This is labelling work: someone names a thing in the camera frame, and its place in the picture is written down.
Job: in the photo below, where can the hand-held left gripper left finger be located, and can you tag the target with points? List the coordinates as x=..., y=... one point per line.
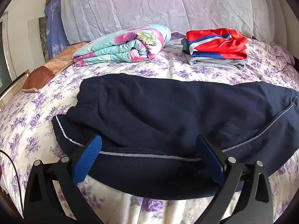
x=87, y=158

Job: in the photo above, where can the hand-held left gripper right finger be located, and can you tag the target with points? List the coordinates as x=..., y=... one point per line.
x=210, y=158

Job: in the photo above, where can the navy blue pants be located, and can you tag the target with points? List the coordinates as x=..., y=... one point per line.
x=163, y=112

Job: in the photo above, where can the purple floral bed sheet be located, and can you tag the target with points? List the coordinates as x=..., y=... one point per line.
x=35, y=112

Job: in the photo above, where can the brown patchwork pillow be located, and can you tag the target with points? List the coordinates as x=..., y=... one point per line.
x=44, y=74

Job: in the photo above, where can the folded dark grey garment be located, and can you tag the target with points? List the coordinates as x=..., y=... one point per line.
x=184, y=46

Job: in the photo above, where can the folded red white blue garment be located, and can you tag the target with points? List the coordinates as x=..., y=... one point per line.
x=210, y=42

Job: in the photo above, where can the folded teal pink floral quilt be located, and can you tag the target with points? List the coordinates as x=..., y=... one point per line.
x=116, y=44

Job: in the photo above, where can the lavender floral pillow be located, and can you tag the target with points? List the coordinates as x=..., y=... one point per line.
x=281, y=56

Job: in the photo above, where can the grey marbled panel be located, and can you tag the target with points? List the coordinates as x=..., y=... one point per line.
x=41, y=35

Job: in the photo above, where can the blue patterned pillow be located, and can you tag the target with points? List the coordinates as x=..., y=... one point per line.
x=55, y=28

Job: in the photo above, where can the white lace cover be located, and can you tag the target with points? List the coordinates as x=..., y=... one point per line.
x=163, y=4

